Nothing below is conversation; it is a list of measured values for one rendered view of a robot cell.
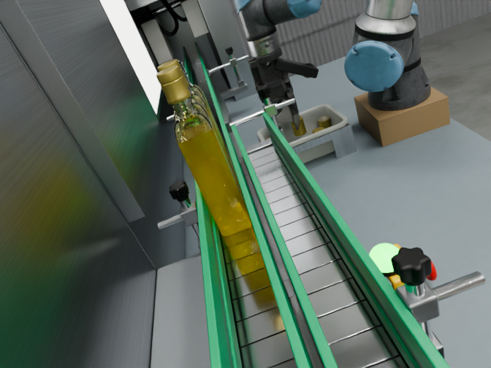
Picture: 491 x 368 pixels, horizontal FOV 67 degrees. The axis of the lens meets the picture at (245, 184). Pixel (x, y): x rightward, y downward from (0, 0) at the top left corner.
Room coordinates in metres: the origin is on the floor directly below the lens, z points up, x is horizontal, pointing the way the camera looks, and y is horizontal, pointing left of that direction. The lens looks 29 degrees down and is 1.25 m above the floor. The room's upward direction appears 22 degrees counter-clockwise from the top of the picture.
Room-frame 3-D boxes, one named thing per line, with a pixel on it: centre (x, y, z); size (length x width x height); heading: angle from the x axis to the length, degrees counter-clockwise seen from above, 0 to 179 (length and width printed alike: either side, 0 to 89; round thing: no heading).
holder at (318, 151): (0.93, -0.17, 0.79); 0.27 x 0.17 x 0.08; 89
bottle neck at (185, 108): (0.55, 0.04, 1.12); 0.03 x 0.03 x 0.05
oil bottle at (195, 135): (0.55, 0.04, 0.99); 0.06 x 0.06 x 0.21; 89
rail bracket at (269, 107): (0.81, -0.09, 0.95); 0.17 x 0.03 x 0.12; 89
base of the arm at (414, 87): (0.88, -0.46, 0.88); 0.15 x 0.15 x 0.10
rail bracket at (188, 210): (0.51, 0.12, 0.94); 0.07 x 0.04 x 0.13; 89
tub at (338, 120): (0.93, -0.19, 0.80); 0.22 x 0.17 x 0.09; 89
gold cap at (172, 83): (0.55, 0.04, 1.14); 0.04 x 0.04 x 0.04
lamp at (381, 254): (0.38, -0.15, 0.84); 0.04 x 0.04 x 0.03
